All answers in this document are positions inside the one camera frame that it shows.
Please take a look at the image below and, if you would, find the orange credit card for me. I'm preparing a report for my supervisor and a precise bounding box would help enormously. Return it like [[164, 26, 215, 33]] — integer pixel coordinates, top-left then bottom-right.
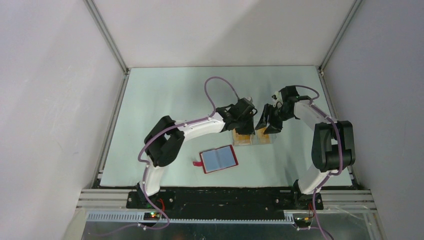
[[256, 127, 272, 145], [232, 129, 255, 147]]

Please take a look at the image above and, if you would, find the left aluminium frame post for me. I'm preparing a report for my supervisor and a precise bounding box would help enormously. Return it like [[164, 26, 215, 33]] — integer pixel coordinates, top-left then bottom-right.
[[83, 0, 129, 75]]

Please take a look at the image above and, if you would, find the aluminium frame post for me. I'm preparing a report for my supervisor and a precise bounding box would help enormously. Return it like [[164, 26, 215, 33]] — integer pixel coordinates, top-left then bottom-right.
[[318, 0, 363, 73], [83, 0, 129, 75]]

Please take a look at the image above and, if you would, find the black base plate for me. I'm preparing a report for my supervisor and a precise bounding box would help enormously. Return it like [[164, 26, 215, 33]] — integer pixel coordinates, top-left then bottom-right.
[[126, 186, 324, 211]]

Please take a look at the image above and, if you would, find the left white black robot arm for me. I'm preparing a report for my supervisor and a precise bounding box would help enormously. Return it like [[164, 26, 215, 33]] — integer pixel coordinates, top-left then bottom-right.
[[137, 97, 258, 208]]

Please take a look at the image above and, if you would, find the grey slotted cable duct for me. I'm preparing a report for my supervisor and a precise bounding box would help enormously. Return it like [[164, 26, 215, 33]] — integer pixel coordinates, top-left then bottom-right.
[[86, 211, 295, 225]]

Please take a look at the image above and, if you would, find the right aluminium frame post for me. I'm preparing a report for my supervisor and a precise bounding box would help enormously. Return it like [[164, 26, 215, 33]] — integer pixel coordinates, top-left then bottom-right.
[[318, 0, 363, 73]]

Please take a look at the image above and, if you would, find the aluminium front rail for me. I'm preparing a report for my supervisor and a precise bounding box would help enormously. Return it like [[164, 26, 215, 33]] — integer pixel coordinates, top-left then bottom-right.
[[319, 190, 377, 214]]

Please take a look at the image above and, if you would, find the red leather card holder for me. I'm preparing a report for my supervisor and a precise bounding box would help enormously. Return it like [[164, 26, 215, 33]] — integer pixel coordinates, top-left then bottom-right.
[[192, 145, 239, 174]]

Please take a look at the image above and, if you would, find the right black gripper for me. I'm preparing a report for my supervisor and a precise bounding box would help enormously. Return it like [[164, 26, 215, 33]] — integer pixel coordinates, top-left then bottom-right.
[[254, 103, 294, 135]]

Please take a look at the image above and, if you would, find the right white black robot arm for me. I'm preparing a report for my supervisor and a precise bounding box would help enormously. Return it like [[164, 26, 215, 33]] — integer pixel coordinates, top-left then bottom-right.
[[255, 85, 356, 209]]

